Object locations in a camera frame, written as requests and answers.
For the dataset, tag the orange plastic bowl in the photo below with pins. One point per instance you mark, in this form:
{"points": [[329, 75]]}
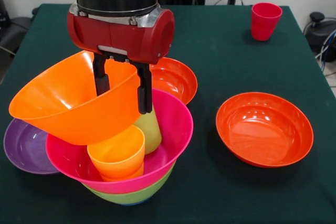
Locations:
{"points": [[65, 108]]}

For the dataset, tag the green plastic bowl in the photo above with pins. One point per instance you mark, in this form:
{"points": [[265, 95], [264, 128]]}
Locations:
{"points": [[136, 195]]}

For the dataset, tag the dark green tablecloth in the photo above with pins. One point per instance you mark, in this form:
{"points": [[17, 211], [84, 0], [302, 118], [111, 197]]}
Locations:
{"points": [[236, 195]]}

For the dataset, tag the pink plastic bowl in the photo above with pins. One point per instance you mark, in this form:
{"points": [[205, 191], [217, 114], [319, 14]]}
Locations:
{"points": [[176, 129]]}

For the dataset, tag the red plastic bowl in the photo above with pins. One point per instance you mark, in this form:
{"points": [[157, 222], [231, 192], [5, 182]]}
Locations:
{"points": [[178, 77], [265, 129]]}

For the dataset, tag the purple plastic bowl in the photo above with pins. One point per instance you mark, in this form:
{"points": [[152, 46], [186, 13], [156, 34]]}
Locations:
{"points": [[23, 150]]}

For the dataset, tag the green plastic cup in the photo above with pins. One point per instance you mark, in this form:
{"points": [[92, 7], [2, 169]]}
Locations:
{"points": [[152, 134]]}

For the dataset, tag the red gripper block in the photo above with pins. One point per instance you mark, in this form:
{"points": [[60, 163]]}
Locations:
{"points": [[120, 37]]}

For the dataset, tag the yellow plastic cup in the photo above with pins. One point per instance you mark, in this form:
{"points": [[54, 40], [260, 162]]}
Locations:
{"points": [[120, 155]]}

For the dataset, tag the red plastic cup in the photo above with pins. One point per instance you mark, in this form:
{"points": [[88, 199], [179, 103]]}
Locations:
{"points": [[263, 24]]}

